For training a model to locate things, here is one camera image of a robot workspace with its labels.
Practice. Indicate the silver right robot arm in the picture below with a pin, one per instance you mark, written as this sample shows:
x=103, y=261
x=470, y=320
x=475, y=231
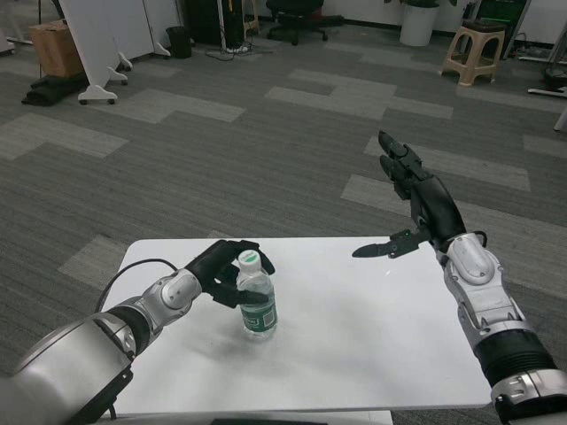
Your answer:
x=496, y=310

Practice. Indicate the brown cardboard box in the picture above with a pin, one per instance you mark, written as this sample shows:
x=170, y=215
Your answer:
x=55, y=48

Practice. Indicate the white desk foot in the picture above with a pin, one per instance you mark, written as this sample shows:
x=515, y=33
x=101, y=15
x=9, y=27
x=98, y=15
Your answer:
x=547, y=90

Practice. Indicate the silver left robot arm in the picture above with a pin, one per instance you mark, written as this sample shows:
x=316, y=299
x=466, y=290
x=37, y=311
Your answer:
x=97, y=341

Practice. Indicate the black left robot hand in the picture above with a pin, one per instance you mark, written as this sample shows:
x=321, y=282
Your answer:
x=219, y=270

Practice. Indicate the white rolling partition panel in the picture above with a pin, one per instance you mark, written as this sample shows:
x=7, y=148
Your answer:
x=102, y=44

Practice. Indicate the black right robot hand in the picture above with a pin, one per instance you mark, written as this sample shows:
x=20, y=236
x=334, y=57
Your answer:
x=436, y=208

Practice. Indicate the white cylindrical planter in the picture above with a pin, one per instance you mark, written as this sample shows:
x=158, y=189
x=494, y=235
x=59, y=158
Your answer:
x=418, y=24

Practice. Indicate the beige plastic stool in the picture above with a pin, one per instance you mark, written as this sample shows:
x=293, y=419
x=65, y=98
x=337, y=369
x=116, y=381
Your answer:
x=476, y=53

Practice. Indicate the black waste bin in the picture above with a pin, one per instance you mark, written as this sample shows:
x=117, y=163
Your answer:
x=179, y=42

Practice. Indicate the black office chair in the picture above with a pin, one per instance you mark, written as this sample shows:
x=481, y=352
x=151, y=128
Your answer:
x=299, y=22

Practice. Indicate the black folded cloth bag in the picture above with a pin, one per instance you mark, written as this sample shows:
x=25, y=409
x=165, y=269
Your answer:
x=51, y=88

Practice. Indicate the white power strip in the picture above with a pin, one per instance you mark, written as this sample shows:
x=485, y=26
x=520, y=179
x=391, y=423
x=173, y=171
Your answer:
x=237, y=49

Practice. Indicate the clear green-label water bottle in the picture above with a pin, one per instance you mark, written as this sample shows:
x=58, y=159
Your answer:
x=258, y=301

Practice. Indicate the silver robot chest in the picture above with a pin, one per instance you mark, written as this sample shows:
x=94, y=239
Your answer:
x=239, y=418

